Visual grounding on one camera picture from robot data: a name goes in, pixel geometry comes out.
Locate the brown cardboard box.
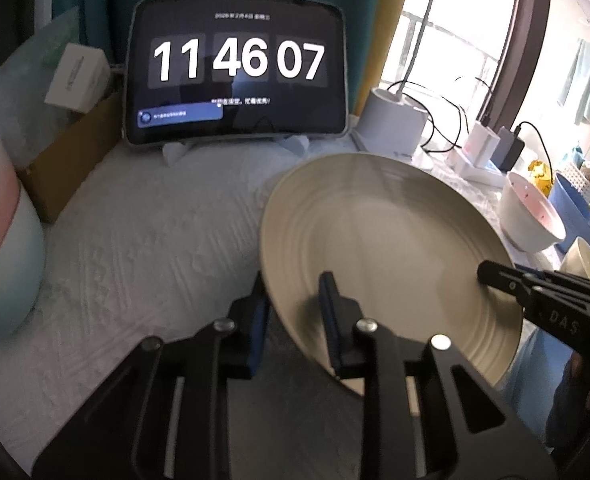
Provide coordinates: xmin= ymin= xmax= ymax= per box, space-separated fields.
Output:
xmin=17 ymin=87 xmax=126 ymax=224

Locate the white woven basket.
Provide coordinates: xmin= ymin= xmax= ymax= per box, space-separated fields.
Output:
xmin=559 ymin=159 xmax=590 ymax=197

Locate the black power bank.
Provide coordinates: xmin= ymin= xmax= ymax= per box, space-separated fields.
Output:
xmin=490 ymin=127 xmax=526 ymax=172

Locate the white charger plug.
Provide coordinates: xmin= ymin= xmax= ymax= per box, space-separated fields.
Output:
xmin=462 ymin=121 xmax=499 ymax=169

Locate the white power strip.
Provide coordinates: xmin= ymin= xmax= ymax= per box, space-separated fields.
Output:
xmin=446 ymin=149 xmax=506 ymax=187

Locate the pale green ceramic bowl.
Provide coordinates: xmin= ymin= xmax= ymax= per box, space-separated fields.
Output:
xmin=559 ymin=236 xmax=590 ymax=285

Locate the hanging light blue towel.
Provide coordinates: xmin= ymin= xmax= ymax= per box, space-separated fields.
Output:
xmin=556 ymin=39 xmax=590 ymax=124

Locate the black charger cable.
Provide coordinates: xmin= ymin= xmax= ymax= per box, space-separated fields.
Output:
xmin=454 ymin=75 xmax=496 ymax=127

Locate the cream ribbed plate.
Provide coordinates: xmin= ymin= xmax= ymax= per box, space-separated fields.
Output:
xmin=258 ymin=153 xmax=524 ymax=400

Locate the yellow snack packet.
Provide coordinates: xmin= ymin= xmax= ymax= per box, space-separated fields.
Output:
xmin=524 ymin=159 xmax=552 ymax=197

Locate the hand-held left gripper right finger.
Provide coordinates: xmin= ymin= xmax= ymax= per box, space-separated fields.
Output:
xmin=319 ymin=271 xmax=558 ymax=480

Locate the small white carton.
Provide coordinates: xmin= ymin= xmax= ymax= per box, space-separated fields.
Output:
xmin=44 ymin=43 xmax=111 ymax=114

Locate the pink and teal large bowl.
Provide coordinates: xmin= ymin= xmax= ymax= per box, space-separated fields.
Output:
xmin=0 ymin=131 xmax=46 ymax=337

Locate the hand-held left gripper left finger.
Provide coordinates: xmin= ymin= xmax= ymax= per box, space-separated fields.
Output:
xmin=31 ymin=272 xmax=271 ymax=480

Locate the tablet with clock display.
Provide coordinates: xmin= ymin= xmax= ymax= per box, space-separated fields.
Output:
xmin=122 ymin=0 xmax=349 ymax=149

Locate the white textured tablecloth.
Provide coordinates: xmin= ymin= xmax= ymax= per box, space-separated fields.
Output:
xmin=0 ymin=135 xmax=568 ymax=480

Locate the black lamp cable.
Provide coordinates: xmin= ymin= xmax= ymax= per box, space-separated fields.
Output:
xmin=379 ymin=77 xmax=464 ymax=155

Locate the bubble wrap bag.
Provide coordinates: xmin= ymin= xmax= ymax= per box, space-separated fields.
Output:
xmin=0 ymin=7 xmax=84 ymax=171

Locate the white bowl with pink inside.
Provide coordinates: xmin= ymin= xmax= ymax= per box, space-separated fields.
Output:
xmin=497 ymin=172 xmax=566 ymax=254

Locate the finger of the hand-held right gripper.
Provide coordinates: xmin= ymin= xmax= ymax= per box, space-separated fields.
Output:
xmin=522 ymin=269 xmax=590 ymax=307
xmin=477 ymin=259 xmax=542 ymax=312

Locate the clear tablet stand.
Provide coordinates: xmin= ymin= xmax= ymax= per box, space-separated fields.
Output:
xmin=162 ymin=135 xmax=309 ymax=166

